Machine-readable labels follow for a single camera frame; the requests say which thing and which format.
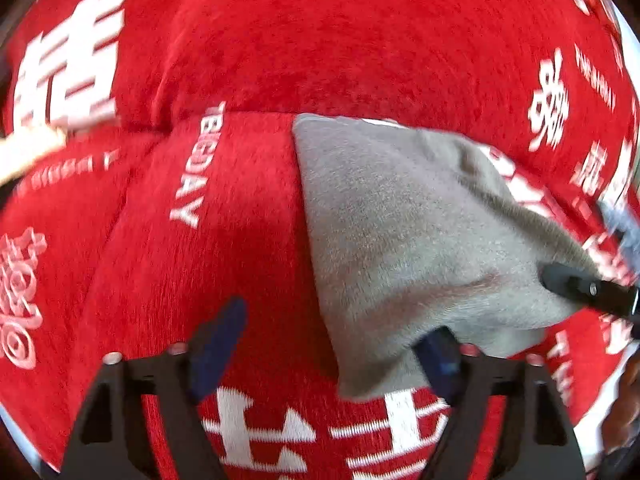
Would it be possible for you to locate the red printed blanket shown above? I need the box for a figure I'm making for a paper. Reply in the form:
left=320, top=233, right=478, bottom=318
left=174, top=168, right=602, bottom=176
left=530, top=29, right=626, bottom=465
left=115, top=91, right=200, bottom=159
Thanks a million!
left=0, top=0, right=640, bottom=480

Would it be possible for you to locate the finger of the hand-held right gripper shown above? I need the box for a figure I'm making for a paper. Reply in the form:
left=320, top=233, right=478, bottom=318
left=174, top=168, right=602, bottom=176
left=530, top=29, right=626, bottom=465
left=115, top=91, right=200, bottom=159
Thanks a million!
left=541, top=261, right=640, bottom=321

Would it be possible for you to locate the cream cloth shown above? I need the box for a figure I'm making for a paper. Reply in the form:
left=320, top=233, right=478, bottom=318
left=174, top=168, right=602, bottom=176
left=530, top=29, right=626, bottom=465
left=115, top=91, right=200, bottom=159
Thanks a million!
left=0, top=126, right=69, bottom=187

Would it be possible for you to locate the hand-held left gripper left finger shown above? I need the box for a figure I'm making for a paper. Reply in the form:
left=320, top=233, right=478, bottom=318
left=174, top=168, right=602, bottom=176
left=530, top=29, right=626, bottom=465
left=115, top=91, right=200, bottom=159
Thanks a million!
left=59, top=296, right=249, bottom=480

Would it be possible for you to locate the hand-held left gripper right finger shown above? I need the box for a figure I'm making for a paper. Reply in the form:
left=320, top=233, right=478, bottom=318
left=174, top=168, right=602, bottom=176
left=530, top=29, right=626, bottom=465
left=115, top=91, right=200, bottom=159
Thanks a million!
left=417, top=326, right=586, bottom=480

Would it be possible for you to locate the small grey garment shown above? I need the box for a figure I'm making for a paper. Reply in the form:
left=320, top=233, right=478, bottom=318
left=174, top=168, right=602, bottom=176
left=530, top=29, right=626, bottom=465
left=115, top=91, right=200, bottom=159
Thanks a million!
left=291, top=114, right=603, bottom=402

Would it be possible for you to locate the person's right forearm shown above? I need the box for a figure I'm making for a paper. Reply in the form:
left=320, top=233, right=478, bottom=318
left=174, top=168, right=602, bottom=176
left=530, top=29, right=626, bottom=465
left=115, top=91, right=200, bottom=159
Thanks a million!
left=600, top=355, right=640, bottom=453

